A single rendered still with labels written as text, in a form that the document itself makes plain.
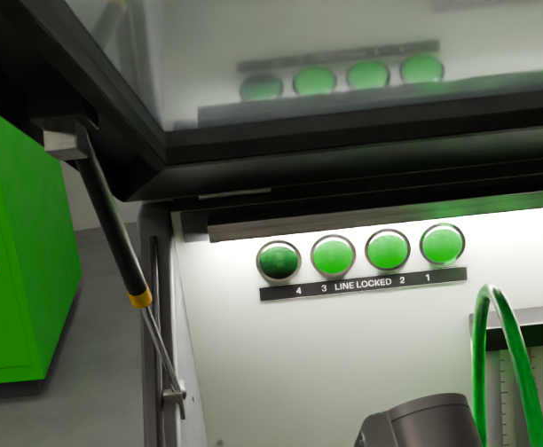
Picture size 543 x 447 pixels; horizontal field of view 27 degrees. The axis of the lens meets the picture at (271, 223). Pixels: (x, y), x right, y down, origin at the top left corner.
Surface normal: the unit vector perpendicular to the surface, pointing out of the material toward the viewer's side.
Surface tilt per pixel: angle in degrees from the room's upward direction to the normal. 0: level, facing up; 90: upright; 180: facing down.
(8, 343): 90
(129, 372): 0
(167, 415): 43
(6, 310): 90
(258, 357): 90
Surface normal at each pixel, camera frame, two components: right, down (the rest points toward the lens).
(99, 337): -0.11, -0.91
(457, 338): 0.00, 0.39
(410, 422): -0.43, -0.32
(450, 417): 0.37, -0.51
